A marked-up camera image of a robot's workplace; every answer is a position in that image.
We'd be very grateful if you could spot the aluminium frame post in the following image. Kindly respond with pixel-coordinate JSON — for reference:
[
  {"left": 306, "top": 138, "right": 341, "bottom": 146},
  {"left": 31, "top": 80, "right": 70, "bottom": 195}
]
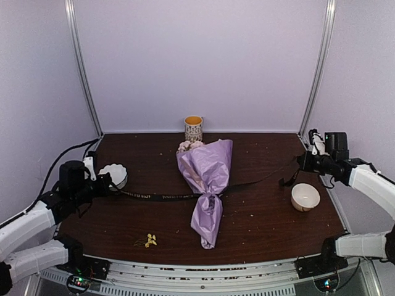
[
  {"left": 64, "top": 0, "right": 103, "bottom": 137},
  {"left": 298, "top": 0, "right": 336, "bottom": 139}
]

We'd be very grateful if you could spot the black printed ribbon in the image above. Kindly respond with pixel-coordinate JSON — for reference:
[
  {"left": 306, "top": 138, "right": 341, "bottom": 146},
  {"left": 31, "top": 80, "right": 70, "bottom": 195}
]
[{"left": 110, "top": 155, "right": 302, "bottom": 203}]

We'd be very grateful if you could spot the floral ceramic mug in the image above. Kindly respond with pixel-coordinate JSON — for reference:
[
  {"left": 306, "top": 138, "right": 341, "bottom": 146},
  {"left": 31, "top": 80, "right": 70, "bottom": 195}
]
[{"left": 184, "top": 115, "right": 203, "bottom": 142}]

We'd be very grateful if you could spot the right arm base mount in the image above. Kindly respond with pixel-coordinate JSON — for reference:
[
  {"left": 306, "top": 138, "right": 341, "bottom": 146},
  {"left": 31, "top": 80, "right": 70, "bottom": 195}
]
[{"left": 294, "top": 255, "right": 348, "bottom": 294}]

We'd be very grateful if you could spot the white round bowl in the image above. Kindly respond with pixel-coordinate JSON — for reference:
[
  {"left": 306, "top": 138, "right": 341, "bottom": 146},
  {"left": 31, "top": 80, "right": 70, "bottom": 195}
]
[{"left": 291, "top": 183, "right": 320, "bottom": 212}]

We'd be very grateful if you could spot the fallen yellow flower sprig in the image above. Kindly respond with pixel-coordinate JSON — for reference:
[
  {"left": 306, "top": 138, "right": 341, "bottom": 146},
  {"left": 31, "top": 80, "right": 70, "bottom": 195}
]
[{"left": 133, "top": 233, "right": 157, "bottom": 248}]

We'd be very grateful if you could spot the white scalloped bowl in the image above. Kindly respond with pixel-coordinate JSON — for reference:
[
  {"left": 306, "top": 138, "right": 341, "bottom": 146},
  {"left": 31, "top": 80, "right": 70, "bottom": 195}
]
[{"left": 99, "top": 163, "right": 128, "bottom": 192}]

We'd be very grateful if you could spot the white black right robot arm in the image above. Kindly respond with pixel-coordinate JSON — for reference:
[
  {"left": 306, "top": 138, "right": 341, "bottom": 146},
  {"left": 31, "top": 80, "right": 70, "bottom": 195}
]
[{"left": 297, "top": 129, "right": 394, "bottom": 273}]

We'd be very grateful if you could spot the left aluminium frame post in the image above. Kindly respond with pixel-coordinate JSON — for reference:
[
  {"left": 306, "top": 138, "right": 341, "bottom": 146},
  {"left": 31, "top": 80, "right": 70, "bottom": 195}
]
[{"left": 64, "top": 0, "right": 103, "bottom": 137}]

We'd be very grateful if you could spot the right aluminium frame post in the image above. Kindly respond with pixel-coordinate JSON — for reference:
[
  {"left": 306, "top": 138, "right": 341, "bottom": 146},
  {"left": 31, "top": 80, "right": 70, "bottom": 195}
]
[{"left": 298, "top": 0, "right": 336, "bottom": 139}]

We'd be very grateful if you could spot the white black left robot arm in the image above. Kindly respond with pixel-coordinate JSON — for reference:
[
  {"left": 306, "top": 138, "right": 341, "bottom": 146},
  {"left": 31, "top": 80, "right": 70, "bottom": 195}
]
[{"left": 1, "top": 160, "right": 112, "bottom": 295}]

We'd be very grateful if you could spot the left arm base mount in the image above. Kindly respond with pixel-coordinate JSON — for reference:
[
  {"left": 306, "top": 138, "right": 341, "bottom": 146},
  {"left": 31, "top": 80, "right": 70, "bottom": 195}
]
[{"left": 56, "top": 257, "right": 110, "bottom": 294}]

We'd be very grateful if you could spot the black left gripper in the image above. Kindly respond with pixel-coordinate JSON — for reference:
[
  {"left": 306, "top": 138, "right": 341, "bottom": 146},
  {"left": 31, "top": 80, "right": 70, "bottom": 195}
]
[{"left": 71, "top": 174, "right": 111, "bottom": 207}]

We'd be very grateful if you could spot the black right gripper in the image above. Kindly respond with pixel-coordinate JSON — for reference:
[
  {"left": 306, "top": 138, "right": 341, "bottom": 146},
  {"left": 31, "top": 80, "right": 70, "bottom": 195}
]
[{"left": 297, "top": 150, "right": 335, "bottom": 175}]

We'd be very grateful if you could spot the front aluminium rail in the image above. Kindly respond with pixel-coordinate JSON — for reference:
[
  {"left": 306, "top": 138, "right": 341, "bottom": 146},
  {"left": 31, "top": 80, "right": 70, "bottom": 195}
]
[{"left": 29, "top": 243, "right": 383, "bottom": 296}]

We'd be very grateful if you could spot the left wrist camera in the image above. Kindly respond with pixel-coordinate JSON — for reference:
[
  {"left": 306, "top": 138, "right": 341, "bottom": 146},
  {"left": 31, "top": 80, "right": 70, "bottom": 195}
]
[{"left": 83, "top": 151, "right": 97, "bottom": 181}]

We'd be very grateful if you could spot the pink rose stem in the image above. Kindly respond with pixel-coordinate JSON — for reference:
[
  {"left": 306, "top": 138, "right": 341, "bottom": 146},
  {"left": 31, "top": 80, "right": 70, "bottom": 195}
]
[{"left": 177, "top": 140, "right": 204, "bottom": 153}]

